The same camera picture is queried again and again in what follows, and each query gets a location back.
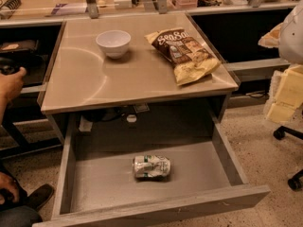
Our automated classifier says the white bowl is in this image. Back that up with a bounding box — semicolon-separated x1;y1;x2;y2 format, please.
96;30;131;59

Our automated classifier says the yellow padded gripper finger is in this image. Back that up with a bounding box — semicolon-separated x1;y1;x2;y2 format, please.
263;64;303;123
258;24;281;48

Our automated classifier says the crushed 7up can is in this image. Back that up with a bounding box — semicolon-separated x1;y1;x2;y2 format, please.
133;155;171;179

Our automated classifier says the counter cabinet with top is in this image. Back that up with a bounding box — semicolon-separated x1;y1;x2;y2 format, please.
39;12;238;141

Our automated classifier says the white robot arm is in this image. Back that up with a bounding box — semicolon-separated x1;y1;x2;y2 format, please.
258;0;303;123

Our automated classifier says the person's lower hand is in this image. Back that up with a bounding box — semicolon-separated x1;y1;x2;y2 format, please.
0;172;20;202

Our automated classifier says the open grey wooden drawer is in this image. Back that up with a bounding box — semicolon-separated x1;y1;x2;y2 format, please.
36;105;270;227

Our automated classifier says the brown shoe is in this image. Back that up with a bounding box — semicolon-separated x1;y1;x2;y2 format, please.
26;183;54;211

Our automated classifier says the person's upper hand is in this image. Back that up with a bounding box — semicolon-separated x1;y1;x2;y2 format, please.
0;67;27;103

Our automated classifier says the black office chair base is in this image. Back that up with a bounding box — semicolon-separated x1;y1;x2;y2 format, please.
273;125;303;192

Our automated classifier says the sea salt chips bag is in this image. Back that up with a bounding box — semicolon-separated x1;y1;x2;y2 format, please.
145;27;221;85

